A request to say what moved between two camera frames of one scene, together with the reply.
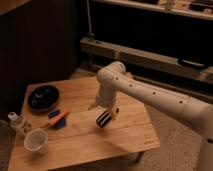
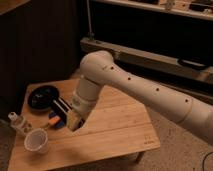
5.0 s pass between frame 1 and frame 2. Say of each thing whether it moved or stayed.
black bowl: stayed
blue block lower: stayed
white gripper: moved
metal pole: stayed
